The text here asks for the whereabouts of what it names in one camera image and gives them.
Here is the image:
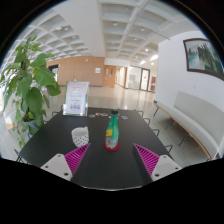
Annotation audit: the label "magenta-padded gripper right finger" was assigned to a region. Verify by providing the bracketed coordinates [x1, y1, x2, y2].
[132, 142, 183, 187]

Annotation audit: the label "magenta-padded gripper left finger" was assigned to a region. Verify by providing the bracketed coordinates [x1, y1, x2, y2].
[39, 142, 92, 183]

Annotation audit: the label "green plastic drink bottle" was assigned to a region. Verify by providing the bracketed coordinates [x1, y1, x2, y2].
[104, 109, 120, 150]

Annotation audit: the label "long white bench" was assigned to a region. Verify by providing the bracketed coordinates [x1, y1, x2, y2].
[153, 90, 224, 161]

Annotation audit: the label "clear acrylic sign stand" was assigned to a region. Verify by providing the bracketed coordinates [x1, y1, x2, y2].
[62, 80, 90, 117]

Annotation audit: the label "green leafy potted plant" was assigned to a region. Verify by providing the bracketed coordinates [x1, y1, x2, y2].
[0, 34, 63, 150]

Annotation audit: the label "dark framed glass door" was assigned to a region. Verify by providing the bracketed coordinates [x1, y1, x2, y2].
[139, 67, 151, 92]

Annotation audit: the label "dark framed landscape painting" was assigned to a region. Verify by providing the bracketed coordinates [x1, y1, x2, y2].
[182, 37, 224, 82]

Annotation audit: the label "round ceiling lights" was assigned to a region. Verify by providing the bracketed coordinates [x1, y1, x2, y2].
[53, 19, 161, 66]

